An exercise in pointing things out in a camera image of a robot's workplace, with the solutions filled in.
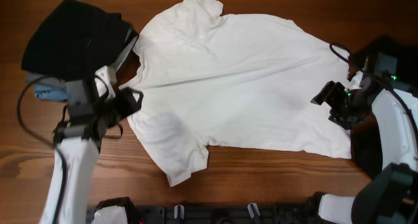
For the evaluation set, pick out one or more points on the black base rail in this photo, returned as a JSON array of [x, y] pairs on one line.
[[291, 213]]

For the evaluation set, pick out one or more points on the folded black garment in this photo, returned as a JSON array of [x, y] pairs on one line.
[[76, 40]]

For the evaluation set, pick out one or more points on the white t-shirt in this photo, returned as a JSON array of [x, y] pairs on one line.
[[242, 80]]

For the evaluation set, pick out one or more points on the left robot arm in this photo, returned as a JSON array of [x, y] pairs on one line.
[[77, 144]]

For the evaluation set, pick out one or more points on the black garment on right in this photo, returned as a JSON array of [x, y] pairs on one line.
[[365, 140]]

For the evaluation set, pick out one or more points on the folded light blue garment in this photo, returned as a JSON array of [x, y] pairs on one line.
[[50, 93]]

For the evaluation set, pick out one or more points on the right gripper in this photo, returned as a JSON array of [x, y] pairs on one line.
[[329, 94]]

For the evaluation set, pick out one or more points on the folded grey garment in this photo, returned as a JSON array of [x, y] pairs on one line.
[[45, 80]]

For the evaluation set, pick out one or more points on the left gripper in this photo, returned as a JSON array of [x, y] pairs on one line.
[[130, 104]]

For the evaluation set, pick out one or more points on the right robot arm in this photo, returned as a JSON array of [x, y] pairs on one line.
[[391, 196]]

